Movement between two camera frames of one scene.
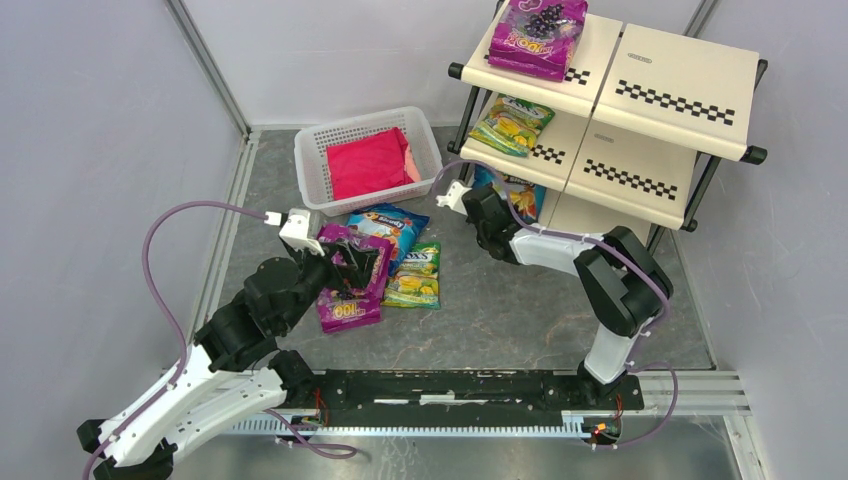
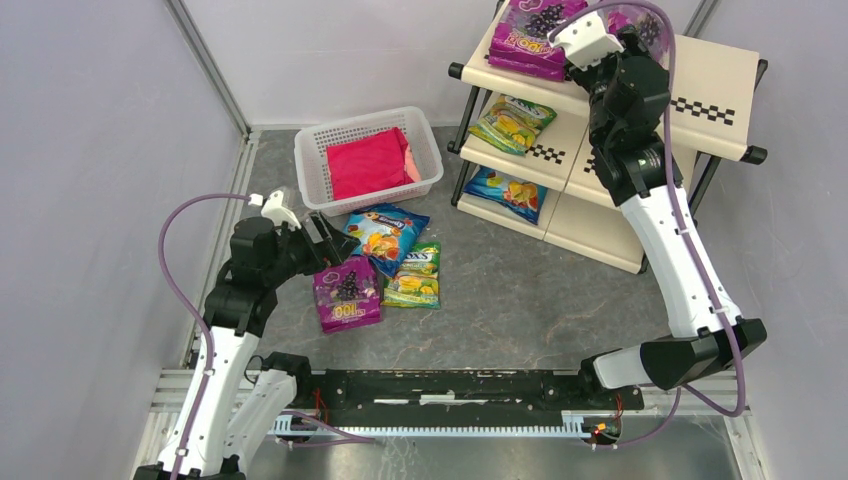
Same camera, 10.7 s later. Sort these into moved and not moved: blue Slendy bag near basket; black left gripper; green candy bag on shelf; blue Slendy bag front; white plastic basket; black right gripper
Moved: black right gripper; black left gripper
Not moved: green candy bag on shelf; blue Slendy bag near basket; white plastic basket; blue Slendy bag front
